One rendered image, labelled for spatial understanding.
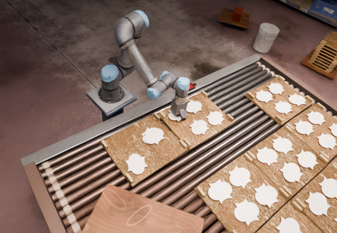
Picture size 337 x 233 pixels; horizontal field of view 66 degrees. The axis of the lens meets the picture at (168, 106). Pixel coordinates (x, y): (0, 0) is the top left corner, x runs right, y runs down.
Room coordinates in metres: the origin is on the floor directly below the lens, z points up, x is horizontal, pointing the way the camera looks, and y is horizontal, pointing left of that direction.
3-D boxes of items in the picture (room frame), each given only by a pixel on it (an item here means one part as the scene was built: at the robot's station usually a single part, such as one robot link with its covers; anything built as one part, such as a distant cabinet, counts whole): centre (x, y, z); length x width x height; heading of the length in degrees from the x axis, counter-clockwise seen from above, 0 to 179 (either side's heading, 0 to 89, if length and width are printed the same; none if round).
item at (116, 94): (1.31, 0.43, 0.94); 0.15 x 0.15 x 0.10
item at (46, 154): (1.36, -0.01, 0.89); 2.08 x 0.08 x 0.06; 133
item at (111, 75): (1.31, 0.43, 1.06); 0.13 x 0.12 x 0.14; 149
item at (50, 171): (1.28, -0.09, 0.90); 1.95 x 0.05 x 0.05; 133
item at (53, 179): (1.24, -0.12, 0.90); 1.95 x 0.05 x 0.05; 133
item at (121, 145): (0.88, 0.11, 0.93); 0.41 x 0.35 x 0.02; 136
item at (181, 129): (1.18, -0.20, 0.93); 0.41 x 0.35 x 0.02; 134
